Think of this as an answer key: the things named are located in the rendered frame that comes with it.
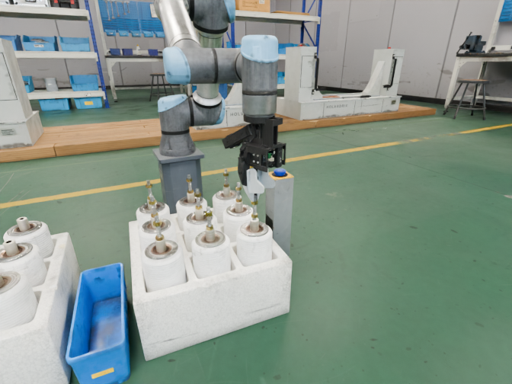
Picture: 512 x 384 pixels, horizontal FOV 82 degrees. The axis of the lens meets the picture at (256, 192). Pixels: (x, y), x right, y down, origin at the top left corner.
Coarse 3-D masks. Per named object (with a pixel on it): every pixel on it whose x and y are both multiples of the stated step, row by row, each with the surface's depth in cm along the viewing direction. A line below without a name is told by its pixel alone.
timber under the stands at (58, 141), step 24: (144, 120) 314; (288, 120) 315; (312, 120) 315; (336, 120) 328; (360, 120) 344; (48, 144) 224; (72, 144) 225; (96, 144) 231; (120, 144) 239; (144, 144) 247
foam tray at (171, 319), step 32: (192, 256) 79; (192, 288) 67; (224, 288) 71; (256, 288) 75; (288, 288) 80; (160, 320) 67; (192, 320) 71; (224, 320) 75; (256, 320) 80; (160, 352) 71
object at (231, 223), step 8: (224, 216) 86; (232, 216) 84; (240, 216) 84; (248, 216) 85; (224, 224) 87; (232, 224) 84; (240, 224) 84; (224, 232) 89; (232, 232) 85; (232, 240) 87
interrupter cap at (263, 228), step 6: (246, 222) 80; (258, 222) 80; (240, 228) 77; (246, 228) 78; (258, 228) 78; (264, 228) 77; (246, 234) 75; (252, 234) 75; (258, 234) 75; (264, 234) 75
